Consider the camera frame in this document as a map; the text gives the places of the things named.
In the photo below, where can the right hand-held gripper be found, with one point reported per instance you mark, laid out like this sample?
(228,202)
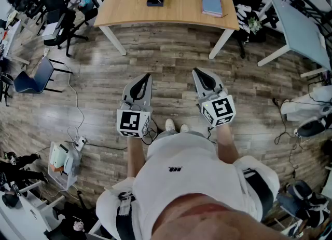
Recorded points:
(220,109)

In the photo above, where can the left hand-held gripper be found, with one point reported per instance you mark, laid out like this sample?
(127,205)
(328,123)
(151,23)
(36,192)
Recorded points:
(133,122)

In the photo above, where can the person's left forearm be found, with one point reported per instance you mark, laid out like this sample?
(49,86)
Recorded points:
(135,156)

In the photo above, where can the person's right forearm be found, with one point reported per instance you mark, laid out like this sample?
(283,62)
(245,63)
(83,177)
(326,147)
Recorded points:
(227,145)

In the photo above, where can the white box device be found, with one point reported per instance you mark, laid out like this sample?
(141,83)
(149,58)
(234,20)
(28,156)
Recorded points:
(50,31)

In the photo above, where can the person's white left shoe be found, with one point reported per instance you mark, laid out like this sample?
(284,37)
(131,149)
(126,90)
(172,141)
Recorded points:
(169,124)

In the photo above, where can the person's white shoe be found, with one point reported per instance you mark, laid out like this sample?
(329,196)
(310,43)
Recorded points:
(184,128)
(169,124)

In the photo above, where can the person's white right shoe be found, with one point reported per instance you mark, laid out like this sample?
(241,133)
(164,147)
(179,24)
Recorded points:
(184,128)

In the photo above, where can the person's grey trousers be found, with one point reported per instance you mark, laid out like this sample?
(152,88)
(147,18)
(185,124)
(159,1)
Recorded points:
(166,135)

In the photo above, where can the small potted plant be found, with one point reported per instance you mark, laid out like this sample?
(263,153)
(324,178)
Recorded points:
(254,24)

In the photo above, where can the wooden table white legs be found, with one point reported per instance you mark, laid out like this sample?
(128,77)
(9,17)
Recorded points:
(181,10)

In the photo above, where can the blue pink notebook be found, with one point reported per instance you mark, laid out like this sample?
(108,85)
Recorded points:
(212,4)

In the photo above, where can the person's white shirt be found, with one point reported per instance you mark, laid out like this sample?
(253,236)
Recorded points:
(181,181)

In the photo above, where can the small white power strip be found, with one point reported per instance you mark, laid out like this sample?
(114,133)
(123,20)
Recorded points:
(295,132)

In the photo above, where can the white bag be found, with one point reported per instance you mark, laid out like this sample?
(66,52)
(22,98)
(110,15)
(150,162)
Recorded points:
(306,106)

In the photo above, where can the navy blue chair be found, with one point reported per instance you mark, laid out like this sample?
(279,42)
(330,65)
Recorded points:
(39,75)

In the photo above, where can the clear plastic bin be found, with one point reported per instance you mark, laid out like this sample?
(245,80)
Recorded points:
(63,166)

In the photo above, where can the teal plush toy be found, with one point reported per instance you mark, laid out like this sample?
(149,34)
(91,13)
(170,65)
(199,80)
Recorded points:
(85,1)

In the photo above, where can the light blue table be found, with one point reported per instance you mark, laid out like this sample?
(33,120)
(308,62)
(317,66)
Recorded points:
(301,31)

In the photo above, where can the black round device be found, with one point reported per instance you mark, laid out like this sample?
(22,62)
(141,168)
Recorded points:
(311,128)

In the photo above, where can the person's chin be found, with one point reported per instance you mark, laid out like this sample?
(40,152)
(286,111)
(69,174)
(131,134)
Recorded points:
(207,223)

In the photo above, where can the black white sneakers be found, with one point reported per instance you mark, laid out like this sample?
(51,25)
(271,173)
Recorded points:
(308,202)

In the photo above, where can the white desk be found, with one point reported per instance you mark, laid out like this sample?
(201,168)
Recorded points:
(15,223)

